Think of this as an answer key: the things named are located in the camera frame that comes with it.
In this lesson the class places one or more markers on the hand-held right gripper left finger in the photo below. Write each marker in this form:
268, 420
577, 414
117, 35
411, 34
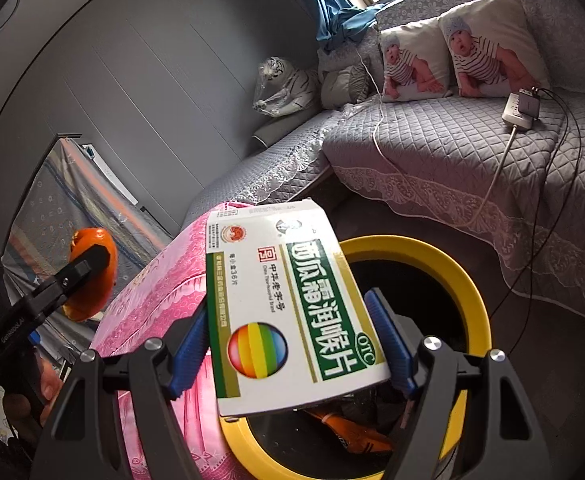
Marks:
190, 355

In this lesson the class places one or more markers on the grey pillow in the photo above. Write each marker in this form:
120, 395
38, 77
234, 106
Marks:
272, 132

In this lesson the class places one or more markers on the grey quilted sofa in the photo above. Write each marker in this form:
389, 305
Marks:
447, 150

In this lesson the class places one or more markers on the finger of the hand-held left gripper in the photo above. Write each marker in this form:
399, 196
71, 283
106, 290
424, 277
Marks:
72, 280

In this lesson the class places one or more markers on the blue curtain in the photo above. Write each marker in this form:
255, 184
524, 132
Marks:
332, 5

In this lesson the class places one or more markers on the grey striped hanging cloth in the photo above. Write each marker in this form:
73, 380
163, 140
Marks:
62, 195

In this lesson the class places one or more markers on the tiger plush in plastic bag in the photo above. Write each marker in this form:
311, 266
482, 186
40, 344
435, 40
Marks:
287, 85

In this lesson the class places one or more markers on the grey charger adapter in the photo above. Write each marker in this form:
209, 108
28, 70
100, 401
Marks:
528, 105

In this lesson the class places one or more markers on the beige pillow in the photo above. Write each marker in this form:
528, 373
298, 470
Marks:
342, 87

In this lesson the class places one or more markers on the orange snack bag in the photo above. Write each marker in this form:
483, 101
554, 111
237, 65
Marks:
357, 440

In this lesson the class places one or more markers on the white power strip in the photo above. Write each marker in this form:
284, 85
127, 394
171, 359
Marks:
512, 115

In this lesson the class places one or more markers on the white green medicine box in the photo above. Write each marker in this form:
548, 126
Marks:
282, 310

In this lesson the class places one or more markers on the person's left hand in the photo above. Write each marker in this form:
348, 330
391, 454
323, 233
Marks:
52, 382

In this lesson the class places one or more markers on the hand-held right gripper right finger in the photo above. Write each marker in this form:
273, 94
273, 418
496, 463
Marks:
392, 340

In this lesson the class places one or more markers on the pink floral blanket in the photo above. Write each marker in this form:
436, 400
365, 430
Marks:
162, 280

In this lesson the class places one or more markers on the baby print cushion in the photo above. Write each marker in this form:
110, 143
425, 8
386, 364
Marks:
412, 65
497, 50

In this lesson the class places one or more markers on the yellow trash bin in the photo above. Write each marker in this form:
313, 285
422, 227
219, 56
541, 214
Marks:
447, 270

